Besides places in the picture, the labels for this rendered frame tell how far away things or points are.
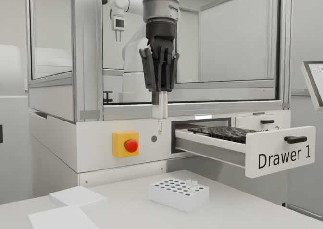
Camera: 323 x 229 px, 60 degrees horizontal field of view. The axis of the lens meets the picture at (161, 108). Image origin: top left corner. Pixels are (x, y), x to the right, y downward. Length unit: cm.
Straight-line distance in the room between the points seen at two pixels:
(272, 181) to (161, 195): 81
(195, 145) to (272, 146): 24
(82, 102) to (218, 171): 60
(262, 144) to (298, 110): 190
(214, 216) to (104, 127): 40
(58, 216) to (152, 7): 48
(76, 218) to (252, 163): 43
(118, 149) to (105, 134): 6
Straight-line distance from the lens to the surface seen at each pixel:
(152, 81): 67
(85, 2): 86
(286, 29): 145
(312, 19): 265
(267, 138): 77
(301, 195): 275
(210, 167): 111
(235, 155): 78
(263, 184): 138
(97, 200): 71
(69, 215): 56
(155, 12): 69
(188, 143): 92
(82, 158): 84
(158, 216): 65
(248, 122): 120
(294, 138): 80
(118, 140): 82
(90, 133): 84
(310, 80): 166
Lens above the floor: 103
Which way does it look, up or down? 3 degrees down
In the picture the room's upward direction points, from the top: straight up
